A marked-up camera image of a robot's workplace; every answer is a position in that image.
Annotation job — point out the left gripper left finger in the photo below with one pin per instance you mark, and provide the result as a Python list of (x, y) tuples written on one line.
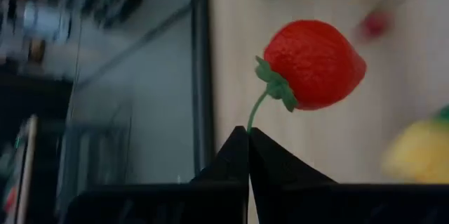
[(224, 171)]

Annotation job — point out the red plastic strawberry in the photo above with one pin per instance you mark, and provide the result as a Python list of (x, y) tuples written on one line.
[(312, 66), (374, 24)]

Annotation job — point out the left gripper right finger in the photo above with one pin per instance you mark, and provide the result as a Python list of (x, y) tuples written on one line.
[(280, 182)]

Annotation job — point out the black aluminium table frame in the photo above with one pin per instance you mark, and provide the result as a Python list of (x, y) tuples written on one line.
[(201, 69)]

